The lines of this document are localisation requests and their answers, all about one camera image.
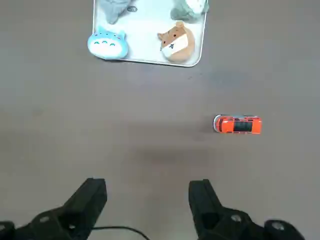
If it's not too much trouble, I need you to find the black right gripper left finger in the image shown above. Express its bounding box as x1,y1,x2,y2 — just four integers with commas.
0,177,108,240

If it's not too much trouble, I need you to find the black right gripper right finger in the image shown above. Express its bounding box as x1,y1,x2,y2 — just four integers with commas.
188,178,307,240

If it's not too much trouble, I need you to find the round light blue plush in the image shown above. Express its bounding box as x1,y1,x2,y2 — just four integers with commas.
87,25,130,60

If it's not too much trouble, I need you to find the brown hamster plush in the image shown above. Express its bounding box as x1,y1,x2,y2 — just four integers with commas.
157,21,196,63

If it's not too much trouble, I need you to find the cream plastic tray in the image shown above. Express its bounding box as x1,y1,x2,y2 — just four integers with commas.
91,0,209,68

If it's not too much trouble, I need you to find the grey-green plush animal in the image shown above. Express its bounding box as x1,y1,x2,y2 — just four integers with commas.
170,0,210,23

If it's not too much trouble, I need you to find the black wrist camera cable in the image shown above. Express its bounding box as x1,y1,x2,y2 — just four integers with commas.
92,226,148,240

